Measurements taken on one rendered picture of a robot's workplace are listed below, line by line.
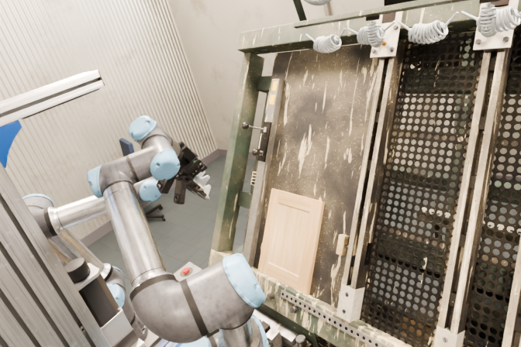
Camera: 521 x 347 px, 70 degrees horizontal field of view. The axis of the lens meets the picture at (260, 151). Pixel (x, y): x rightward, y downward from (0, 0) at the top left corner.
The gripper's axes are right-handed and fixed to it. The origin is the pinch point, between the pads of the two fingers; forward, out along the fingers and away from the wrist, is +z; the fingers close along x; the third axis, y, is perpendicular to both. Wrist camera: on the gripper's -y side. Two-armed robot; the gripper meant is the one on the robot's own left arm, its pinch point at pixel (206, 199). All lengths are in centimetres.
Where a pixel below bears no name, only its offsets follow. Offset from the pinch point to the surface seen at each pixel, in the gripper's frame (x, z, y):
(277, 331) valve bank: -28, 49, -34
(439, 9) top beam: -81, -19, 79
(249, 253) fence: -1.1, 40.7, -8.3
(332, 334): -54, 44, -26
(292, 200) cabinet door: -22.6, 26.9, 18.5
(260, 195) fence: -2.7, 26.9, 17.7
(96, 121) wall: 303, 53, 73
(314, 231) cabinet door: -37.1, 31.0, 8.6
